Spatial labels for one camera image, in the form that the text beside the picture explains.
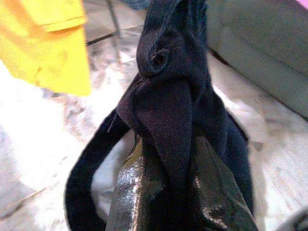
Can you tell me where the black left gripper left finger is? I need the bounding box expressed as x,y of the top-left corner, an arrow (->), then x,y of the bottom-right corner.
105,137 -> 167,231

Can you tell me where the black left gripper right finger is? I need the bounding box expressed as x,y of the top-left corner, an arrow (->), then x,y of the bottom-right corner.
189,134 -> 259,231

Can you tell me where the navy garment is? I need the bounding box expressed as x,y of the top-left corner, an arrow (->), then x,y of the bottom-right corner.
64,0 -> 256,231

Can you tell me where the green leather sofa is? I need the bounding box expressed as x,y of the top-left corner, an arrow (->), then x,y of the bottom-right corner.
205,0 -> 308,120

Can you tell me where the yellow shirt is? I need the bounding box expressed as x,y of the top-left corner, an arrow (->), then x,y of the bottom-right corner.
0,0 -> 92,97

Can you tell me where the blue plaid shirt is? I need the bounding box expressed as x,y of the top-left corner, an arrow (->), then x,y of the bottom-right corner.
124,0 -> 151,11

